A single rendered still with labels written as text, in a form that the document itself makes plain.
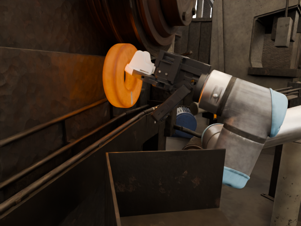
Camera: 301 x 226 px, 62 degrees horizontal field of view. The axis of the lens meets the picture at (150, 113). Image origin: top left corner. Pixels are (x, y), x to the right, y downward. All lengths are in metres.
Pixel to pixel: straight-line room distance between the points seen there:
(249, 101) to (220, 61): 3.00
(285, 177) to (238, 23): 2.42
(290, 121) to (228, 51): 2.85
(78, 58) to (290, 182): 1.19
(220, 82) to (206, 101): 0.05
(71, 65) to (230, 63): 3.01
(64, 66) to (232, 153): 0.40
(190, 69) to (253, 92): 0.14
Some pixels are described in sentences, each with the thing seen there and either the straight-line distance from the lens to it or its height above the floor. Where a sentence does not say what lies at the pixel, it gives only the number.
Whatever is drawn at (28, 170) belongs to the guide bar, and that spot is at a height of 0.66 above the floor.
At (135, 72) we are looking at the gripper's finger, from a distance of 0.58.
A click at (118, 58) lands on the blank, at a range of 0.57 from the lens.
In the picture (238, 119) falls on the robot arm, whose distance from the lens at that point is 0.53.
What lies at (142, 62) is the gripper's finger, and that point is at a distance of 0.59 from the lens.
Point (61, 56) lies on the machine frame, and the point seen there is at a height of 0.86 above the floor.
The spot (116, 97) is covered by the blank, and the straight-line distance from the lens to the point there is 0.57.
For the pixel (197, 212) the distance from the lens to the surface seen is 0.47.
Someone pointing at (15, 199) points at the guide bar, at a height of 0.66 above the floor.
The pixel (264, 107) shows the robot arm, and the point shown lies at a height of 0.79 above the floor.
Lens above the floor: 0.86
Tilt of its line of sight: 11 degrees down
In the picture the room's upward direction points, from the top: 3 degrees clockwise
